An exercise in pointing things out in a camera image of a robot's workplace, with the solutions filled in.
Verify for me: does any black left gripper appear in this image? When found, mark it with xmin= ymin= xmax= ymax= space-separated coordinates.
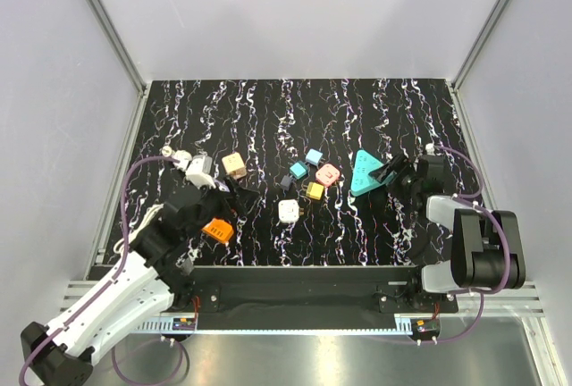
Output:
xmin=182 ymin=175 xmax=259 ymax=241

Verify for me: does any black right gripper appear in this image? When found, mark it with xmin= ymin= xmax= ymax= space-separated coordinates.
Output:
xmin=369 ymin=151 xmax=422 ymax=205

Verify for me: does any orange power strip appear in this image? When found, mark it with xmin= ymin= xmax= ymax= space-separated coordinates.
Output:
xmin=202 ymin=218 xmax=234 ymax=245

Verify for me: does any teal triangular power strip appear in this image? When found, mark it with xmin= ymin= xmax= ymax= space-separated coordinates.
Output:
xmin=349 ymin=149 xmax=383 ymax=197

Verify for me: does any white pink socket adapter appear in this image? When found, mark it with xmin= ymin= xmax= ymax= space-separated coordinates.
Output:
xmin=222 ymin=152 xmax=247 ymax=180

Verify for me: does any pink plug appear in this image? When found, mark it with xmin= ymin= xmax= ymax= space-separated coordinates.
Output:
xmin=315 ymin=164 xmax=341 ymax=188

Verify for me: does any white cube socket adapter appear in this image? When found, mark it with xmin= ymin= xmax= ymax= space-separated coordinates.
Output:
xmin=278 ymin=199 xmax=305 ymax=224

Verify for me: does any dark purple plug adapter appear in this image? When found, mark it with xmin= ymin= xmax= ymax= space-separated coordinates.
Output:
xmin=279 ymin=175 xmax=294 ymax=191

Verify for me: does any yellow plug adapter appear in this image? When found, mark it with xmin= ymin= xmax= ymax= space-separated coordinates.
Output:
xmin=306 ymin=182 xmax=325 ymax=201

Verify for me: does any light blue plug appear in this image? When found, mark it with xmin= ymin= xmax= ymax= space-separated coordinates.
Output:
xmin=305 ymin=148 xmax=324 ymax=166

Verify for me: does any teal plug adapter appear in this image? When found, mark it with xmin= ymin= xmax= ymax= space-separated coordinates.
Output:
xmin=289 ymin=161 xmax=308 ymax=180

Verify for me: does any purple power strip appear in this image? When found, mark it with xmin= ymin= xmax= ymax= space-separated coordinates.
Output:
xmin=215 ymin=180 xmax=230 ymax=192

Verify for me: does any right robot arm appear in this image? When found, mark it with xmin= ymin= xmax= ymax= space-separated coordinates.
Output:
xmin=368 ymin=154 xmax=526 ymax=312

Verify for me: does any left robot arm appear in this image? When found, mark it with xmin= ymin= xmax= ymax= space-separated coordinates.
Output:
xmin=19 ymin=179 xmax=259 ymax=385

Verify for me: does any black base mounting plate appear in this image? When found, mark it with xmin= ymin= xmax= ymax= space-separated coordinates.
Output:
xmin=172 ymin=281 xmax=458 ymax=314

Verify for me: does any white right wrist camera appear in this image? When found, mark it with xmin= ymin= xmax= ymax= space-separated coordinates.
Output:
xmin=425 ymin=143 xmax=435 ymax=155

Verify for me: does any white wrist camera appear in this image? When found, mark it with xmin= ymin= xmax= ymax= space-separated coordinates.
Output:
xmin=425 ymin=143 xmax=435 ymax=155
xmin=185 ymin=155 xmax=215 ymax=189

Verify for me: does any white power cord bundle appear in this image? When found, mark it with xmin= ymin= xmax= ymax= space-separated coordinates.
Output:
xmin=114 ymin=205 xmax=164 ymax=256

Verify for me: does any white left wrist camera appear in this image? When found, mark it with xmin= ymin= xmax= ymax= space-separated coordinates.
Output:
xmin=185 ymin=155 xmax=215 ymax=189

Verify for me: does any white plug with cord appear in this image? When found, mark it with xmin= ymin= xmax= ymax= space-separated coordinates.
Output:
xmin=161 ymin=146 xmax=192 ymax=171

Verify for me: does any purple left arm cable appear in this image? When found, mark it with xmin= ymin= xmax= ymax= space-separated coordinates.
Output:
xmin=18 ymin=155 xmax=191 ymax=386

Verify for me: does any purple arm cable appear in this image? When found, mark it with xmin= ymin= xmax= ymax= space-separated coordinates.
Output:
xmin=18 ymin=155 xmax=191 ymax=386
xmin=431 ymin=144 xmax=510 ymax=346

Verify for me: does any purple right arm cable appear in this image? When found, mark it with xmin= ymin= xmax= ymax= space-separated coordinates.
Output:
xmin=431 ymin=144 xmax=510 ymax=346

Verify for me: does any aluminium frame rail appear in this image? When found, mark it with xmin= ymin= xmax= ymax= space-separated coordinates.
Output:
xmin=86 ymin=0 xmax=147 ymax=94

